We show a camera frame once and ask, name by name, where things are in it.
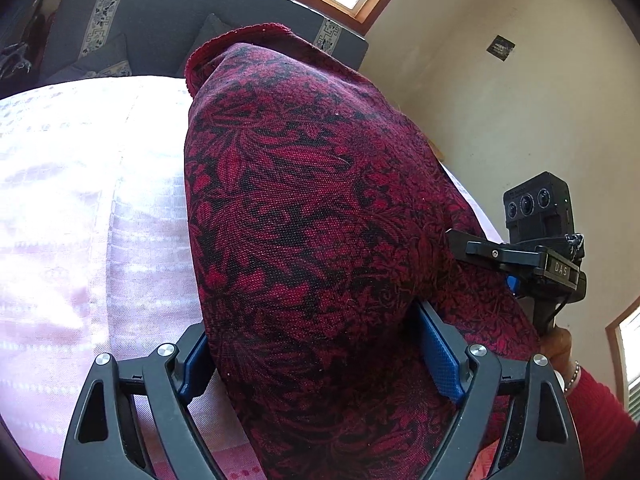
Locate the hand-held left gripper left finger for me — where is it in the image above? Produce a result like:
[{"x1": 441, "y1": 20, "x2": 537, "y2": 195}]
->
[{"x1": 59, "y1": 322, "x2": 226, "y2": 480}]

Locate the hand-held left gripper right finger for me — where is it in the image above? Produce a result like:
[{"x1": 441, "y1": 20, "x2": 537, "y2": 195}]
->
[{"x1": 417, "y1": 300, "x2": 586, "y2": 480}]

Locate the dark red patterned sweater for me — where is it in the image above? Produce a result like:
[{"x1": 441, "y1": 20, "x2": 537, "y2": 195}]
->
[{"x1": 182, "y1": 22, "x2": 543, "y2": 480}]

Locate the pile of dark clothes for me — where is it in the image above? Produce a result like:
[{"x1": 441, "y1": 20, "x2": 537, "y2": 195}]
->
[{"x1": 0, "y1": 10, "x2": 47, "y2": 83}]

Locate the person's right hand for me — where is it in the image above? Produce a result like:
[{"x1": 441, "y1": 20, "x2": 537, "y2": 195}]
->
[{"x1": 539, "y1": 326, "x2": 574, "y2": 377}]

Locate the small side window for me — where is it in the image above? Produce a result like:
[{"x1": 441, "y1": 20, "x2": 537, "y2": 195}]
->
[{"x1": 605, "y1": 305, "x2": 640, "y2": 426}]

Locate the pink checked bed sheet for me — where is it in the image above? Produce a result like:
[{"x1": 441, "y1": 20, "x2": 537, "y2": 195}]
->
[{"x1": 0, "y1": 74, "x2": 506, "y2": 480}]

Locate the grey cushion with patterned band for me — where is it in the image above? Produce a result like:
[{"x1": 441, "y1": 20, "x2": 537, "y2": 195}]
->
[{"x1": 74, "y1": 32, "x2": 134, "y2": 79}]

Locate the plain grey cushion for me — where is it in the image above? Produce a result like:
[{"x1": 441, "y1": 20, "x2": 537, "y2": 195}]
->
[{"x1": 187, "y1": 12, "x2": 236, "y2": 62}]

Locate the grey wooden sofa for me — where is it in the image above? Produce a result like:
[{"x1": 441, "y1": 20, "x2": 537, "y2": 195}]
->
[{"x1": 37, "y1": 0, "x2": 371, "y2": 87}]

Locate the beaded bracelet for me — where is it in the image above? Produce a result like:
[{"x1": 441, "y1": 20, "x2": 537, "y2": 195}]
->
[{"x1": 562, "y1": 360, "x2": 582, "y2": 394}]

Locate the dark wall switch plate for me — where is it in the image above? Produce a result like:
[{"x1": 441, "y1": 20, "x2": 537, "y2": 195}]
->
[{"x1": 487, "y1": 34, "x2": 517, "y2": 61}]

